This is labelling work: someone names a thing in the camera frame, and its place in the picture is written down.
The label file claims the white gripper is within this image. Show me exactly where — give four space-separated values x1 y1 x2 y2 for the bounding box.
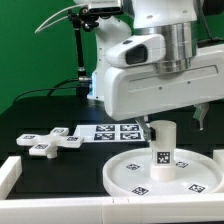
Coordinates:
104 44 224 142

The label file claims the white round table top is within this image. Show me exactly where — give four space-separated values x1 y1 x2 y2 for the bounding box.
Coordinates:
103 148 224 197

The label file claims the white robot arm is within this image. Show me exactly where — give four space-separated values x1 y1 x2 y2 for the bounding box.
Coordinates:
73 0 224 140

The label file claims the white right fence block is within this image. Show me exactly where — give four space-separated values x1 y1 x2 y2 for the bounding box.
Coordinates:
213 149 224 168

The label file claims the white fence block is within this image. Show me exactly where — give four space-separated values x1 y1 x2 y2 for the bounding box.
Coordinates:
0 156 22 200
213 149 224 168

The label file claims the white marker tag plate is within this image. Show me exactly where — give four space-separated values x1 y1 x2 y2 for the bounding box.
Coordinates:
74 124 144 143

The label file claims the white cross-shaped table base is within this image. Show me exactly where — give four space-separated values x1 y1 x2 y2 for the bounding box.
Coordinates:
16 127 84 159

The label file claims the white left fence block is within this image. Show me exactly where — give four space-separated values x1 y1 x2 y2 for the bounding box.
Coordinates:
0 156 22 200

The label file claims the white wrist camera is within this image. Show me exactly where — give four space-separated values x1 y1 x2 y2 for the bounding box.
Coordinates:
106 34 166 68

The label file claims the white front fence rail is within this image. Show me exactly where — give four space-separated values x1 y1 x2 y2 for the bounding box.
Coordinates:
0 193 224 224

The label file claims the black cable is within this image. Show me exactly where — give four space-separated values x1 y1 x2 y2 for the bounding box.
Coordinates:
13 78 88 104

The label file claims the white cable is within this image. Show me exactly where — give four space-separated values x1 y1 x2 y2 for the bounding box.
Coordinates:
34 3 88 35

